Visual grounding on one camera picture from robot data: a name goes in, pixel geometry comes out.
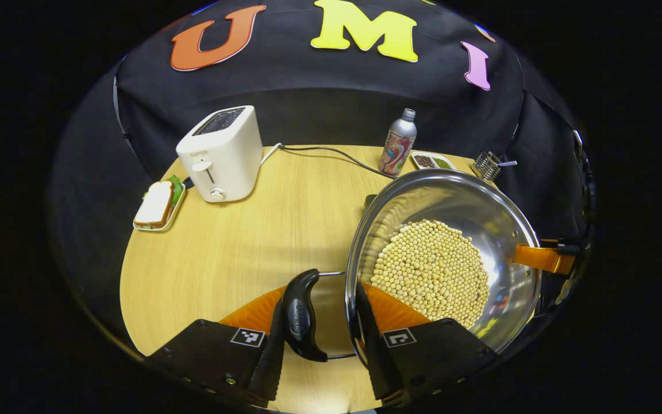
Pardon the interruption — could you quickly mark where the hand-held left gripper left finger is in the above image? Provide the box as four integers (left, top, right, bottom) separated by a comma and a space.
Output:
146, 285, 288, 405

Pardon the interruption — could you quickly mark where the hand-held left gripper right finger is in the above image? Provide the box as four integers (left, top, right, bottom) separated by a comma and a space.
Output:
354, 281, 501, 406

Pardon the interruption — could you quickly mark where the white divided spice dish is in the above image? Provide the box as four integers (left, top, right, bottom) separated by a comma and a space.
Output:
410, 150, 457, 171

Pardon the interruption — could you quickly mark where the sandwich with lettuce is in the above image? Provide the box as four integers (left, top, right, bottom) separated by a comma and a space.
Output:
134, 175, 184, 228

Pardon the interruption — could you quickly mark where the metal wire basket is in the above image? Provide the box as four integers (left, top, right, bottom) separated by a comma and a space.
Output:
471, 151, 502, 182

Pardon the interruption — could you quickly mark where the stainless steel pot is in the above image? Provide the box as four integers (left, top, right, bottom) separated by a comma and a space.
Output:
282, 168, 543, 369

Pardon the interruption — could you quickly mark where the printed metal drink bottle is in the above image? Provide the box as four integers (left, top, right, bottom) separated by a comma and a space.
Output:
378, 108, 418, 177

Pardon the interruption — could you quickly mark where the pile of soybeans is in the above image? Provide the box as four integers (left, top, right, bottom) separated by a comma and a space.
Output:
370, 220, 491, 329

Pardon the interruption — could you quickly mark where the white toaster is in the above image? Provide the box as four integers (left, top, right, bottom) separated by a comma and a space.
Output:
175, 105, 264, 203

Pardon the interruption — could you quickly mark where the toaster power cable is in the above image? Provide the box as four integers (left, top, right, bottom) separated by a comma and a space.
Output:
259, 143, 395, 180

